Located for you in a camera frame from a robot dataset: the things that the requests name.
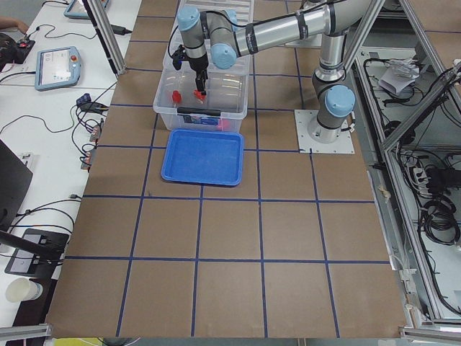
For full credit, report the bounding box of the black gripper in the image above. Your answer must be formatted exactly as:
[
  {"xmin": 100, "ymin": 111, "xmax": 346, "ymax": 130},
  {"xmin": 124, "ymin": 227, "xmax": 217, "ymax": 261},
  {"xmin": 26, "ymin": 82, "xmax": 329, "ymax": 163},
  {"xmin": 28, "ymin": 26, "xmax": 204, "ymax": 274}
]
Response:
[{"xmin": 171, "ymin": 45, "xmax": 208, "ymax": 94}]

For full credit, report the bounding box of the red block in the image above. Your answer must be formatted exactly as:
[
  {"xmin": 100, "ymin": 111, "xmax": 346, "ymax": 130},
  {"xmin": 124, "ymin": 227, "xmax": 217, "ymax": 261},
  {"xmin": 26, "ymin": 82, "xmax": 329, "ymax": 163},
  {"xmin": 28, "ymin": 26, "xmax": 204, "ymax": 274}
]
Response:
[
  {"xmin": 171, "ymin": 90, "xmax": 182, "ymax": 104},
  {"xmin": 193, "ymin": 89, "xmax": 206, "ymax": 103},
  {"xmin": 218, "ymin": 119, "xmax": 233, "ymax": 132}
]

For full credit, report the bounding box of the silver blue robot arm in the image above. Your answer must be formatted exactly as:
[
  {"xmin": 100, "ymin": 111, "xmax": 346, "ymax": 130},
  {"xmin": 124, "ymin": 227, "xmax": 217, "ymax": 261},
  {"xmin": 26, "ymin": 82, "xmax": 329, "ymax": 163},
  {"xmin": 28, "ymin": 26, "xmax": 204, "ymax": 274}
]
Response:
[{"xmin": 169, "ymin": 1, "xmax": 368, "ymax": 143}]

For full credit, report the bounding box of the clear plastic storage box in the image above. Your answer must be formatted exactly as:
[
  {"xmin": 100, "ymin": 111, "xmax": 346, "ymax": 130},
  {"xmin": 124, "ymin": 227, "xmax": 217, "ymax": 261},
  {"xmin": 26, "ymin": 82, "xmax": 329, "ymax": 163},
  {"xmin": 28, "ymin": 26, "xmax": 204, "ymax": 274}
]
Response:
[{"xmin": 153, "ymin": 68, "xmax": 249, "ymax": 133}]

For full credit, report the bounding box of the blue plastic tray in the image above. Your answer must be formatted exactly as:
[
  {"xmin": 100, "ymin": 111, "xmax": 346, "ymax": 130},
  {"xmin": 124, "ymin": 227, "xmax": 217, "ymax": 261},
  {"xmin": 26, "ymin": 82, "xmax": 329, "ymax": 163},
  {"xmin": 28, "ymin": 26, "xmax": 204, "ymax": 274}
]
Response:
[{"xmin": 161, "ymin": 129, "xmax": 244, "ymax": 187}]

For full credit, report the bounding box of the clear ribbed box lid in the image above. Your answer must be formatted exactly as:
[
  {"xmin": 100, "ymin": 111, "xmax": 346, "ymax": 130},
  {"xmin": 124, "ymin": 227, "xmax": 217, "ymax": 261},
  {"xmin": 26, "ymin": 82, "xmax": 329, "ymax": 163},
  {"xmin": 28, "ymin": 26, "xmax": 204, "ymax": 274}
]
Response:
[{"xmin": 164, "ymin": 1, "xmax": 254, "ymax": 75}]

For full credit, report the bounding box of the black power adapter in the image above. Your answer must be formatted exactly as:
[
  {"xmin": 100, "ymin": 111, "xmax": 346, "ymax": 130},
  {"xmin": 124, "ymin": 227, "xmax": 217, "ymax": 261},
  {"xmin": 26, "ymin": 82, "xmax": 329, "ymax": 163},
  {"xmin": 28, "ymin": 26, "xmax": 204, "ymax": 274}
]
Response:
[{"xmin": 111, "ymin": 25, "xmax": 132, "ymax": 35}]

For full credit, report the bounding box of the teach pendant tablet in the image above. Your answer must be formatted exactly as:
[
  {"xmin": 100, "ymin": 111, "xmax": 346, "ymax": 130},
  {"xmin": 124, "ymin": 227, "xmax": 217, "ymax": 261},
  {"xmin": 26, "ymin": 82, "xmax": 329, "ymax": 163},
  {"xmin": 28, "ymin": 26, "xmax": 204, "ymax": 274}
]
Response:
[
  {"xmin": 63, "ymin": 0, "xmax": 89, "ymax": 19},
  {"xmin": 35, "ymin": 46, "xmax": 81, "ymax": 91}
]

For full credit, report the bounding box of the black laptop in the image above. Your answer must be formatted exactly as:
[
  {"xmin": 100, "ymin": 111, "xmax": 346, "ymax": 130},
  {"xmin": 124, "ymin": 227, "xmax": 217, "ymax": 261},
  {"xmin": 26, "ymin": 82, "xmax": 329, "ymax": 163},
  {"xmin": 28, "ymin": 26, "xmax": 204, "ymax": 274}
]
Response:
[{"xmin": 0, "ymin": 141, "xmax": 33, "ymax": 231}]

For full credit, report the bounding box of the white paper cup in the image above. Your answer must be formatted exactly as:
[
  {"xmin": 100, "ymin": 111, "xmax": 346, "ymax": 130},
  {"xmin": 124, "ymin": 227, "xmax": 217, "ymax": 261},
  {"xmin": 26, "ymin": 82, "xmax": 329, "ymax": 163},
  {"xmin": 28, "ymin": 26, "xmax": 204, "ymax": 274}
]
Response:
[{"xmin": 5, "ymin": 278, "xmax": 43, "ymax": 303}]

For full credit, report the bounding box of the black box latch handle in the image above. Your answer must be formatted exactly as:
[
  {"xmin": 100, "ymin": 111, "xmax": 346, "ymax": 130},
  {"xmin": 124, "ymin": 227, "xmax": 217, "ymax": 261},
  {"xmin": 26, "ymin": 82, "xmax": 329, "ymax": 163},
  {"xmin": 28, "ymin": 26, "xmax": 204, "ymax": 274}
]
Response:
[{"xmin": 176, "ymin": 107, "xmax": 221, "ymax": 117}]

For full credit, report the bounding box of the aluminium frame post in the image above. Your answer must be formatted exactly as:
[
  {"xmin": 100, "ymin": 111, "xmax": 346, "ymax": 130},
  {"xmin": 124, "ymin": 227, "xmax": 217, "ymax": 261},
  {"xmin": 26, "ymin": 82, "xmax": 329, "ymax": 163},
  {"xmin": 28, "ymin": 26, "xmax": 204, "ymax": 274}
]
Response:
[{"xmin": 83, "ymin": 0, "xmax": 126, "ymax": 76}]

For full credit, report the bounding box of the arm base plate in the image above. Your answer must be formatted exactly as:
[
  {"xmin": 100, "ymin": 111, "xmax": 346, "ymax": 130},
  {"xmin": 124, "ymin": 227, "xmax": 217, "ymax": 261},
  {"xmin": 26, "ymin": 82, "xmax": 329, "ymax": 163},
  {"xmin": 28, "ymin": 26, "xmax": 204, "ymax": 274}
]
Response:
[{"xmin": 295, "ymin": 110, "xmax": 355, "ymax": 154}]

